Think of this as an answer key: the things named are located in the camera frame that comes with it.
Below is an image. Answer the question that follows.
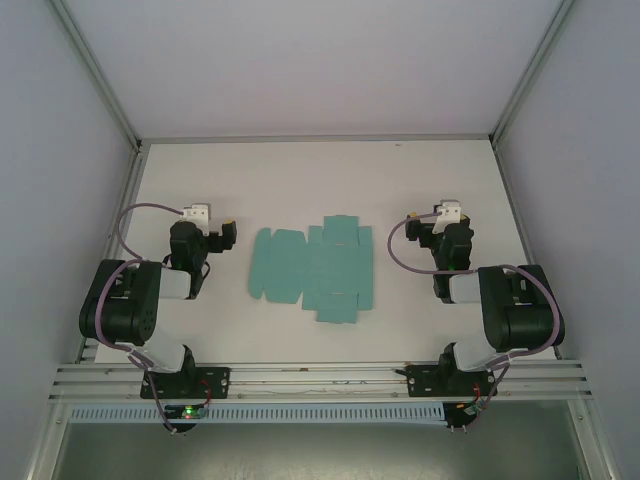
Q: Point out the teal paper box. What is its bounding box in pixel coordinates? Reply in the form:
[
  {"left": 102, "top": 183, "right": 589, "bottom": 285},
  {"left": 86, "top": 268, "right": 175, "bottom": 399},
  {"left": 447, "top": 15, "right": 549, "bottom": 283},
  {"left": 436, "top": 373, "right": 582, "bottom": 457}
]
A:
[{"left": 245, "top": 214, "right": 375, "bottom": 325}]

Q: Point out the circuit board with green light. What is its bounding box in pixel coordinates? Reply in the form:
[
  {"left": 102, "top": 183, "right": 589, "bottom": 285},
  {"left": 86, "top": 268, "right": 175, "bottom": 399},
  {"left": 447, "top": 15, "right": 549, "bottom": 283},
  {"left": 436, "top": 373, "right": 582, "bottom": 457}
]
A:
[{"left": 165, "top": 405, "right": 209, "bottom": 421}]

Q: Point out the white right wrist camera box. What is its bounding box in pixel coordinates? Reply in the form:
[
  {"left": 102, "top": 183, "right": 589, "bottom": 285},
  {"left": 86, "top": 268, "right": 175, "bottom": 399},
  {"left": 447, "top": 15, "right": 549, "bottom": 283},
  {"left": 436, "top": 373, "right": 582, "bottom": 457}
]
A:
[{"left": 432, "top": 200, "right": 464, "bottom": 234}]

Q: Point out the thin black wire loop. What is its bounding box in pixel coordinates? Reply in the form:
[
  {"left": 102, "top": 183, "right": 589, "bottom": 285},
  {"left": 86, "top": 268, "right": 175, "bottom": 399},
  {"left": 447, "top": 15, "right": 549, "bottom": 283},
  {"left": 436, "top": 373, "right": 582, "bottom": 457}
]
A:
[{"left": 192, "top": 259, "right": 212, "bottom": 297}]

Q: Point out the aluminium table side rail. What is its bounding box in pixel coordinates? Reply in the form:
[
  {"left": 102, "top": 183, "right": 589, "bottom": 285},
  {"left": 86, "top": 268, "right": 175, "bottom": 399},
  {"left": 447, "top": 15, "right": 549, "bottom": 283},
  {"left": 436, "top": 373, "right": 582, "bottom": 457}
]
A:
[
  {"left": 74, "top": 144, "right": 147, "bottom": 364},
  {"left": 492, "top": 142, "right": 564, "bottom": 361}
]

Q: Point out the aluminium frame crossbar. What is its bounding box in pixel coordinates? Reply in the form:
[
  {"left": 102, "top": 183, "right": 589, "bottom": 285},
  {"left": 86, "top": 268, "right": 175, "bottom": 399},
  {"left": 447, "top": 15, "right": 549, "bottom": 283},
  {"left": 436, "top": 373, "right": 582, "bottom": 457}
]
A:
[{"left": 135, "top": 131, "right": 497, "bottom": 147}]

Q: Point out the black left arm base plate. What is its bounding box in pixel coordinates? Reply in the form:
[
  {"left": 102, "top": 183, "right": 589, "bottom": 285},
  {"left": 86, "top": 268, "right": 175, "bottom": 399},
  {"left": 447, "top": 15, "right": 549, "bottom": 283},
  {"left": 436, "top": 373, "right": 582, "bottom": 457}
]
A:
[{"left": 139, "top": 366, "right": 231, "bottom": 401}]

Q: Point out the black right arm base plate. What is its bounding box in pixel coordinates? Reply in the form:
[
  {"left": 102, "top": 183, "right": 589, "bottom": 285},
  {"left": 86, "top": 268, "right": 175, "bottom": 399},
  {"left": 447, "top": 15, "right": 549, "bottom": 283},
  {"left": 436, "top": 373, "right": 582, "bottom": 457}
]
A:
[{"left": 404, "top": 363, "right": 501, "bottom": 399}]

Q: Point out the aluminium frame post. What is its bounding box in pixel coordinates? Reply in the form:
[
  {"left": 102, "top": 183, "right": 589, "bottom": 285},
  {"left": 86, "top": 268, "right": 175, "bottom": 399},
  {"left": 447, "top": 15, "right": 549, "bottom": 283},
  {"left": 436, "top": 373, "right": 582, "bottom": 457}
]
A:
[
  {"left": 48, "top": 0, "right": 145, "bottom": 150},
  {"left": 488, "top": 0, "right": 577, "bottom": 147}
]

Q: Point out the aluminium mounting rail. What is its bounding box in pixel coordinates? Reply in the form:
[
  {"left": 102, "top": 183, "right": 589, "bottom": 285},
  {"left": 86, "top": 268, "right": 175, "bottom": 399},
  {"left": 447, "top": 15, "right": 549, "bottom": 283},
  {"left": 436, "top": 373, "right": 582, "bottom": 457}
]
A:
[{"left": 48, "top": 359, "right": 594, "bottom": 404}]

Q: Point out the white slotted cable duct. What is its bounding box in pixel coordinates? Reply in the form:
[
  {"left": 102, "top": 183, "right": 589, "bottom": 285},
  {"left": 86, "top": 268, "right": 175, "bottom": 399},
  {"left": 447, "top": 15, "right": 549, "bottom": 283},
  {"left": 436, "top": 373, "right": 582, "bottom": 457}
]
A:
[{"left": 67, "top": 403, "right": 446, "bottom": 425}]

